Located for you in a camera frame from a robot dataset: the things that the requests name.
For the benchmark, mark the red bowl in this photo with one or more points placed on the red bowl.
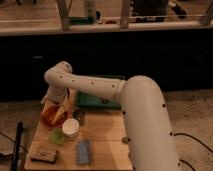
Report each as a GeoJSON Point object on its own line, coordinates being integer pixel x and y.
{"type": "Point", "coordinates": [48, 115]}

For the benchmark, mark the white cup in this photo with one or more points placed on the white cup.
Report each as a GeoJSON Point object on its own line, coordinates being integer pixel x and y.
{"type": "Point", "coordinates": [70, 127]}

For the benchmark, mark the green tray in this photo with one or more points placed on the green tray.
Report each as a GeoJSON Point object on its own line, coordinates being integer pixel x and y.
{"type": "Point", "coordinates": [96, 101]}

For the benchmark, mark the black pole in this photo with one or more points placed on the black pole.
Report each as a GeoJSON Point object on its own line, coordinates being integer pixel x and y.
{"type": "Point", "coordinates": [19, 131]}

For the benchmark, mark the blue sponge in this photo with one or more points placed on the blue sponge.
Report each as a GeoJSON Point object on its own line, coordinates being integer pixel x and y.
{"type": "Point", "coordinates": [83, 152]}

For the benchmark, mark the brown wooden block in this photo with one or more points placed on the brown wooden block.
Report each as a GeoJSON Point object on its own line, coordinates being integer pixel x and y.
{"type": "Point", "coordinates": [42, 154]}

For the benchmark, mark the yellow banana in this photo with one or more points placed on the yellow banana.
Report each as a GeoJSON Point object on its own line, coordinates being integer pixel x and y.
{"type": "Point", "coordinates": [64, 107]}

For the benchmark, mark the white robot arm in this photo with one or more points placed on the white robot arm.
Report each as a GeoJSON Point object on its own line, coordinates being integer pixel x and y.
{"type": "Point", "coordinates": [146, 120]}

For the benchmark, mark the small metal cup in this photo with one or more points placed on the small metal cup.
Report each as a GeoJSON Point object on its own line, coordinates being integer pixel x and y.
{"type": "Point", "coordinates": [79, 115]}

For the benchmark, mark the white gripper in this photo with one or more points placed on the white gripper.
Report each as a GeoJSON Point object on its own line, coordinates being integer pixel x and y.
{"type": "Point", "coordinates": [55, 94]}

